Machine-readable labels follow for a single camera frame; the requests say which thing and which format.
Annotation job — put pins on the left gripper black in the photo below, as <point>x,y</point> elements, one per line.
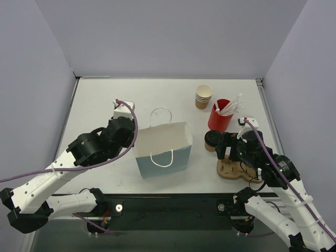
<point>128,135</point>

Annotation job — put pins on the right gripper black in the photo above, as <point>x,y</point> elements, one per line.
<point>227,144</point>

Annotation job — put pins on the blue paper bag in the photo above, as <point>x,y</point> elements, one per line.
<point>163,149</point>

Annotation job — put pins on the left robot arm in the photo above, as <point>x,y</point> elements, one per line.
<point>33,204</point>

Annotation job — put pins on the stack of brown paper cups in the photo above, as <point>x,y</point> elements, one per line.
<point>203,95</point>

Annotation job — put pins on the brown pulp cup carrier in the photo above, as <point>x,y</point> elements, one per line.
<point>233,170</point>

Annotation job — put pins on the white wrapped straws bundle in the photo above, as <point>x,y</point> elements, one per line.
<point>231,107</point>

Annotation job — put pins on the red straw holder cup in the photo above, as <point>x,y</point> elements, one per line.
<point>216,121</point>

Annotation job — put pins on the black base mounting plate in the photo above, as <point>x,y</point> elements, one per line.
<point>205,211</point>

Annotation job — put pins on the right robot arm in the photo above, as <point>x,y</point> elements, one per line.
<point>305,230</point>

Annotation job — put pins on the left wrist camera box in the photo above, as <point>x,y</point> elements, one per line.
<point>120,110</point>

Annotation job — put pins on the single black cup lid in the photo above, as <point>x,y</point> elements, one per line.
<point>213,138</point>

